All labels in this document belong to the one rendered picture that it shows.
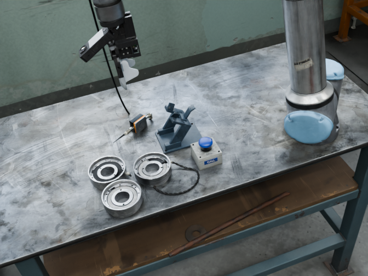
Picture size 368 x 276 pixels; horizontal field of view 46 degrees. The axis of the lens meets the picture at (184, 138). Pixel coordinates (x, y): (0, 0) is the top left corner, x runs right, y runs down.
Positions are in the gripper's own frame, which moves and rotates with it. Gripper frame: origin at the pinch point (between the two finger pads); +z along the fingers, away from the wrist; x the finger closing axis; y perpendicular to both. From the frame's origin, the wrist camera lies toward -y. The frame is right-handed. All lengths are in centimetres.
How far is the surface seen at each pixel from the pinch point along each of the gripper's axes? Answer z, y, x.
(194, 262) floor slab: 98, 10, 1
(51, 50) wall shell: 48, -35, 138
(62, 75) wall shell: 67, -35, 139
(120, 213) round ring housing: 16.1, -9.1, -35.2
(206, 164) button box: 17.8, 16.6, -24.8
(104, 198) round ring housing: 15.4, -12.5, -29.2
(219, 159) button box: 17.7, 20.7, -24.4
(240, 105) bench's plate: 19.2, 35.4, -0.7
